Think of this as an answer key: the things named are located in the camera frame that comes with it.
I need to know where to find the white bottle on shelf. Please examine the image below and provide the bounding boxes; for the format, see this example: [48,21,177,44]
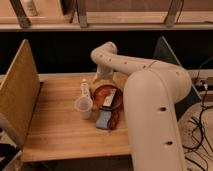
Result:
[22,0,38,17]

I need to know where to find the dark right side panel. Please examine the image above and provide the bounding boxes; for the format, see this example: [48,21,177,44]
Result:
[153,36,201,120]

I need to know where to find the blue sponge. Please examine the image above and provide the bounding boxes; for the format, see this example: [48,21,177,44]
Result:
[96,110,111,129]

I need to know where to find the orange round plate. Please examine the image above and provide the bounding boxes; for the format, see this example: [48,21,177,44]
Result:
[93,85,123,110]

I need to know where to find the brown chocolate bar wrapper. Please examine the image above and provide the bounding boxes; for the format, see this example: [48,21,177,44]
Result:
[108,111,119,130]

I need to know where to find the small clear plastic bottle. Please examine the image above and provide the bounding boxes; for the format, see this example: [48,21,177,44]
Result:
[80,79,90,97]

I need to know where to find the wooden shelf frame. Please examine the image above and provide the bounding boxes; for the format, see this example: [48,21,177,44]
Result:
[0,0,213,31]

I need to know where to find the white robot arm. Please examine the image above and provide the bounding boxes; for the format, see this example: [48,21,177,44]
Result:
[91,42,192,171]

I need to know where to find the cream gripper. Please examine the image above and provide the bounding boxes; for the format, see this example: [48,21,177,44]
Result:
[90,75,116,94]

